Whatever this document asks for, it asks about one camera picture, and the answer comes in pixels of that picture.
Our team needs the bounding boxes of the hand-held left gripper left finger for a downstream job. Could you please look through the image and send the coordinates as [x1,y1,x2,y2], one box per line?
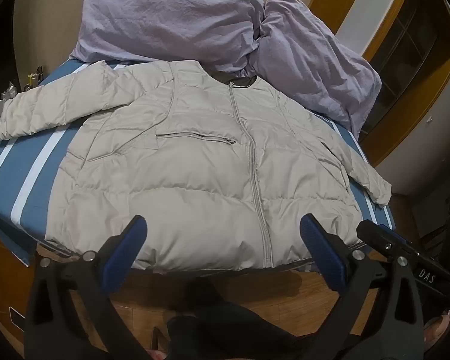
[24,215,162,360]

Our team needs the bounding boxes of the blue white striped bed sheet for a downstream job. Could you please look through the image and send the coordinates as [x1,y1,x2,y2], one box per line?
[0,58,396,272]

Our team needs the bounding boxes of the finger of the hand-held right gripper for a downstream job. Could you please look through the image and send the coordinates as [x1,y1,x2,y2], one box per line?
[356,219,418,267]

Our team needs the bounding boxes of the wooden window frame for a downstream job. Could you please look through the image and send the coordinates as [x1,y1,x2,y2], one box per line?
[308,0,450,167]

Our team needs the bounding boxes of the person's dark pants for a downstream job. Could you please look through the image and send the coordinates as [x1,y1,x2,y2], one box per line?
[165,281,346,360]

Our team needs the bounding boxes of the person's right hand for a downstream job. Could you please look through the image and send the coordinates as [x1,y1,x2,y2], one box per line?
[423,309,450,351]

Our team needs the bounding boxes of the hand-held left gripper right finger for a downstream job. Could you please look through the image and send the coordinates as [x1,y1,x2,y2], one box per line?
[298,214,424,360]

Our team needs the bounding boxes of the beige puffer jacket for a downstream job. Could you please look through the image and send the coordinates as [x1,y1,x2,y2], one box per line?
[0,60,393,271]

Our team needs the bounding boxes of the large lilac pillow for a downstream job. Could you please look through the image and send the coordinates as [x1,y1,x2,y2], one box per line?
[70,0,265,74]

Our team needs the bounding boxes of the pile of small clutter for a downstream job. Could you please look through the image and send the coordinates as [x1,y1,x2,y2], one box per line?
[0,64,45,139]

